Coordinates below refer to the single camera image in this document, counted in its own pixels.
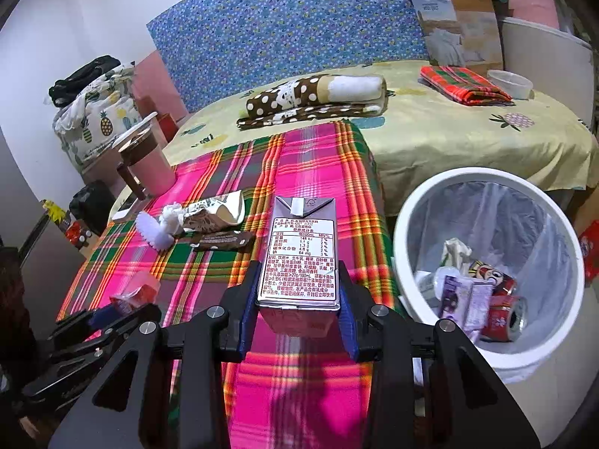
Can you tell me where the white bowl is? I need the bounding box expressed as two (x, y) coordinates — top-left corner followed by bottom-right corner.
(487, 69), (534, 100)

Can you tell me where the pink plaid tablecloth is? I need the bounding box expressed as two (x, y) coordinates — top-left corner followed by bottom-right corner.
(56, 120), (403, 449)

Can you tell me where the red plaid folded cloth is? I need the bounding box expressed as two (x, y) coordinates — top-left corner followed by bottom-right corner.
(420, 65), (516, 106)

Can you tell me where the red printed packet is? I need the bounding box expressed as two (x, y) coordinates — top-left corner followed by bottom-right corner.
(66, 222), (94, 246)

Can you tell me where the red plastic bag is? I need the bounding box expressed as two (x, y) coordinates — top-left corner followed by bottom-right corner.
(580, 222), (599, 286)

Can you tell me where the blue floral headboard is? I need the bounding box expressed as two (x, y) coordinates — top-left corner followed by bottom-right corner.
(146, 0), (450, 115)

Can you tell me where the red drink can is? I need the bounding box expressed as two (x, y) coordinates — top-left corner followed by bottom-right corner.
(469, 259), (518, 297)
(480, 296), (529, 342)

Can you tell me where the crumpled printed paper wrapper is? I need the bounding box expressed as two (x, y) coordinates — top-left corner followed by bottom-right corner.
(180, 188), (246, 235)

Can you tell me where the pineapple print bag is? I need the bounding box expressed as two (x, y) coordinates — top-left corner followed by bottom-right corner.
(51, 62), (141, 169)

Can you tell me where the cardboard box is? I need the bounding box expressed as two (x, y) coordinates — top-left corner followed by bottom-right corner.
(405, 0), (505, 73)

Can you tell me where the small white foam net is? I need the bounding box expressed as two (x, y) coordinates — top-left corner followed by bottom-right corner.
(136, 212), (175, 250)

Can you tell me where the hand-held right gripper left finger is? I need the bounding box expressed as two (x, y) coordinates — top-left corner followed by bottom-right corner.
(49, 260), (263, 449)

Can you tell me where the brown polka dot blanket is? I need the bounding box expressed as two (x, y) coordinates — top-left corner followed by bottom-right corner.
(236, 75), (387, 132)

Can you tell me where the white bed end panel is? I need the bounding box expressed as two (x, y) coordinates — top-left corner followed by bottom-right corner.
(501, 16), (595, 125)

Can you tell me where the pink cabinet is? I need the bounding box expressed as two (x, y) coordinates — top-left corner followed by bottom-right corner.
(79, 103), (181, 197)

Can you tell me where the crumpled white tissue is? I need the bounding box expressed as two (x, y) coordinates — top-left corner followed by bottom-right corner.
(160, 202), (188, 237)

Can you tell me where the pink milk carton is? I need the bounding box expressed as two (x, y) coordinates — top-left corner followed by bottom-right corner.
(255, 196), (341, 337)

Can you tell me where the rolled white pillow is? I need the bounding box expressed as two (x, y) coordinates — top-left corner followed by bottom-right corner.
(318, 74), (388, 104)

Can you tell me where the white flat card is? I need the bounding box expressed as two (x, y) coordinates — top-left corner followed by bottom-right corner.
(109, 198), (143, 224)

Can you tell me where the white round trash bin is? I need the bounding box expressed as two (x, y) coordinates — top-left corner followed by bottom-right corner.
(393, 171), (587, 387)

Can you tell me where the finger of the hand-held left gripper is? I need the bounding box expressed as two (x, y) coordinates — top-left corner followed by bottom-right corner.
(47, 304), (162, 368)
(49, 306), (123, 343)

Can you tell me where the yellow printed bed sheet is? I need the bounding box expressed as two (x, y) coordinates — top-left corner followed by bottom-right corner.
(161, 60), (599, 207)

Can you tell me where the brown stick wrapper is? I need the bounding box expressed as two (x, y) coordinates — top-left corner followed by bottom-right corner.
(192, 231), (256, 252)

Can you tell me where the black floor bag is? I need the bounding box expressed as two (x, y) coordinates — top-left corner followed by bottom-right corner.
(69, 180), (118, 235)

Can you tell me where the pink tumbler brown lid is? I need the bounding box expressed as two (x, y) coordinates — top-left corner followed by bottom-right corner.
(112, 124), (176, 199)

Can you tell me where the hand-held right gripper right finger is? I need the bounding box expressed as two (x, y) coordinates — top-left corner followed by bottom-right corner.
(338, 260), (541, 449)

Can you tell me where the clear plastic bin liner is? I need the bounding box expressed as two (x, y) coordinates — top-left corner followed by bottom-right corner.
(412, 182), (574, 351)

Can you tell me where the silver refrigerator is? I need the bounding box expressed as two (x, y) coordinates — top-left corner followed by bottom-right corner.
(0, 126), (89, 333)

